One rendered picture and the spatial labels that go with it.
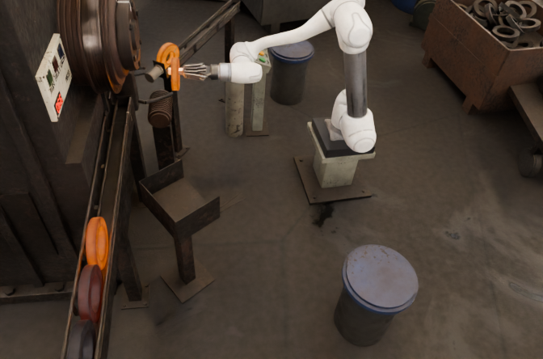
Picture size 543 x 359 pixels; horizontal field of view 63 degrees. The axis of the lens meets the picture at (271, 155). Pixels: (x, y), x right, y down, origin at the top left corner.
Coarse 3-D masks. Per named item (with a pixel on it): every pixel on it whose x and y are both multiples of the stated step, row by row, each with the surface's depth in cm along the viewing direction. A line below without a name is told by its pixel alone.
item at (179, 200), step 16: (160, 176) 183; (176, 176) 190; (144, 192) 177; (160, 192) 187; (176, 192) 188; (192, 192) 189; (160, 208) 169; (176, 208) 182; (192, 208) 184; (208, 208) 173; (176, 224) 164; (192, 224) 171; (208, 224) 180; (176, 240) 172; (192, 256) 211; (176, 272) 227; (192, 272) 220; (208, 272) 228; (176, 288) 221; (192, 288) 221
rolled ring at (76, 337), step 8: (80, 320) 134; (88, 320) 134; (80, 328) 129; (88, 328) 134; (72, 336) 126; (80, 336) 127; (88, 336) 138; (72, 344) 125; (80, 344) 125; (88, 344) 138; (72, 352) 124; (80, 352) 125; (88, 352) 138
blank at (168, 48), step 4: (164, 44) 237; (168, 44) 237; (172, 44) 239; (160, 48) 236; (164, 48) 236; (168, 48) 237; (172, 48) 240; (176, 48) 243; (160, 52) 236; (164, 52) 236; (168, 52) 239; (172, 52) 242; (176, 52) 245; (160, 56) 236; (164, 56) 237; (172, 56) 245; (176, 56) 246; (160, 60) 236; (164, 60) 239; (168, 60) 246; (164, 64) 240; (168, 64) 243
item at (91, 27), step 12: (84, 0) 156; (96, 0) 155; (84, 12) 155; (96, 12) 155; (84, 24) 155; (96, 24) 155; (84, 36) 156; (96, 36) 157; (84, 48) 157; (96, 48) 158; (96, 60) 160; (96, 72) 164; (108, 72) 167; (96, 84) 170; (108, 84) 169
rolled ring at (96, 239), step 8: (88, 224) 151; (96, 224) 151; (104, 224) 161; (88, 232) 148; (96, 232) 149; (104, 232) 161; (88, 240) 147; (96, 240) 149; (104, 240) 162; (88, 248) 147; (96, 248) 148; (104, 248) 161; (88, 256) 147; (96, 256) 148; (104, 256) 159; (104, 264) 158
